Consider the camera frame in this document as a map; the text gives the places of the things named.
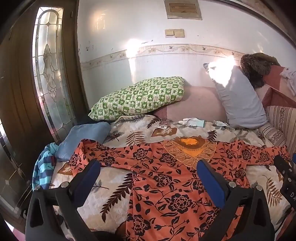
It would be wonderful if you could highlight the striped floral cushion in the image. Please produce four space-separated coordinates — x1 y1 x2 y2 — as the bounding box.
258 105 296 149

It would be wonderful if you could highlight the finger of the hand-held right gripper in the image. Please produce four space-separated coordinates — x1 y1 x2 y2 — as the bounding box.
274 154 296 184

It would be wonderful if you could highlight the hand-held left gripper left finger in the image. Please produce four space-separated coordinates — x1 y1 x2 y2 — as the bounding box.
25 159 101 241

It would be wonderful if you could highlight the arched stained glass pane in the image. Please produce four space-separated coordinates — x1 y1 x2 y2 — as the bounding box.
32 7 78 141

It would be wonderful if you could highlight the pink mattress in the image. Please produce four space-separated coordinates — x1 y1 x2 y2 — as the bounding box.
154 86 228 122

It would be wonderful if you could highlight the green checked pillow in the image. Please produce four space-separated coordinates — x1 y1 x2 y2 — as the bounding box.
88 76 185 121

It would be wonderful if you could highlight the leaf print blanket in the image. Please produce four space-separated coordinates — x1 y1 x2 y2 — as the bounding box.
35 115 292 241

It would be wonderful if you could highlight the blue folded cloth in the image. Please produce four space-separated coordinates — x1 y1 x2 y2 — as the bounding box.
55 122 112 163

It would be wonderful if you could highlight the grey pillow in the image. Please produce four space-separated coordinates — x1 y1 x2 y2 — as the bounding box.
203 62 268 129

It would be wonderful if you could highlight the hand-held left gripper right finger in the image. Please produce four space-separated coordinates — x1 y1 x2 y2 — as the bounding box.
196 159 275 241

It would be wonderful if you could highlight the wooden door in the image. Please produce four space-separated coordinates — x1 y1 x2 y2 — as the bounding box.
0 0 93 232

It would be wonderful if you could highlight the blue striped garment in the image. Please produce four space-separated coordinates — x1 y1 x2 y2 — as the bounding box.
32 142 57 191

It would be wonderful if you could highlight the white crumpled cloth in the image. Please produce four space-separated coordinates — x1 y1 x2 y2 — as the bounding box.
280 67 296 91

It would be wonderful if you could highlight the brown furry cloth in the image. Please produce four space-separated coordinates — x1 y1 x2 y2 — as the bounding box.
240 53 281 88

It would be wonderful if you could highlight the pink quilt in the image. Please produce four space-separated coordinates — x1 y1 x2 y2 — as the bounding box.
255 65 296 108

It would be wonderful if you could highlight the orange floral dress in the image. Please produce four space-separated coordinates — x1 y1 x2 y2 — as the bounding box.
69 136 290 241

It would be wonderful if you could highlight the framed wall plaque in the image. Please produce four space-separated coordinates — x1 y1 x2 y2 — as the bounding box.
164 0 202 19

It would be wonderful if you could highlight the white and teal small cloth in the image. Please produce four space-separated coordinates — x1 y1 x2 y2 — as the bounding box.
178 117 205 128

